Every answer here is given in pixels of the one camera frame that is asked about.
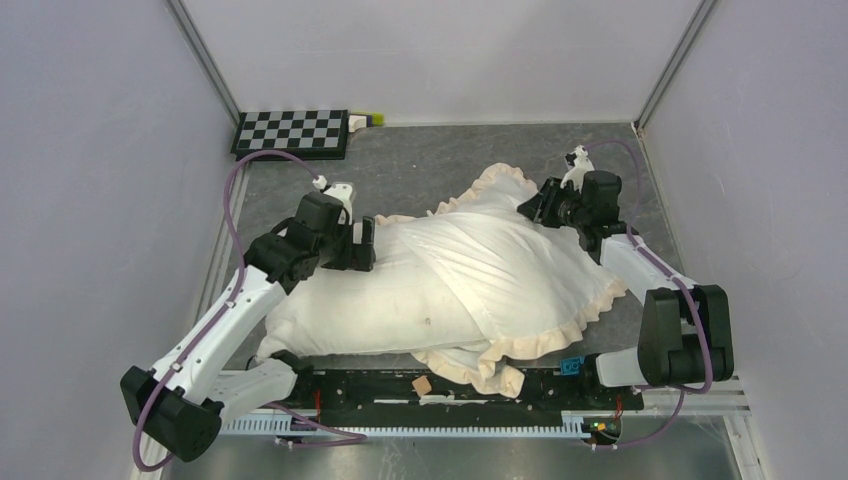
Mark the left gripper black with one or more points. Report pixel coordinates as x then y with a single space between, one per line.
355 256

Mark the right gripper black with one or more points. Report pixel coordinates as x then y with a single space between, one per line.
540 207

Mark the white pillow insert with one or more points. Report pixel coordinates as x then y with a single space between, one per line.
400 306

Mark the grey pillowcase with cream ruffle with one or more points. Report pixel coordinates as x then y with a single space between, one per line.
528 289

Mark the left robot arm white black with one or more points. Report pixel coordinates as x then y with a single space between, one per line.
180 404

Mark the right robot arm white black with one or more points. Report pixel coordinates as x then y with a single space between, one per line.
685 338

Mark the black white checkerboard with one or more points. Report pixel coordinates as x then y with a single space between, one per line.
307 134

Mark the small tan cube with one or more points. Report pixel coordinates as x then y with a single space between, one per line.
422 386

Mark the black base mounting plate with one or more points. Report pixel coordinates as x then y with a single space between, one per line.
385 398

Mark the blue toy brick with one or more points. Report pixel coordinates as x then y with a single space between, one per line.
571 366

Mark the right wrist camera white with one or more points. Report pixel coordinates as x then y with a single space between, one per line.
579 165

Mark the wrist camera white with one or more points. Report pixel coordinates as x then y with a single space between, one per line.
579 165
342 191

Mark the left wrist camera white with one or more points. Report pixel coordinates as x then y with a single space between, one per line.
342 191

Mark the light blue cable duct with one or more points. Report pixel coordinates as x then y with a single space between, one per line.
279 424

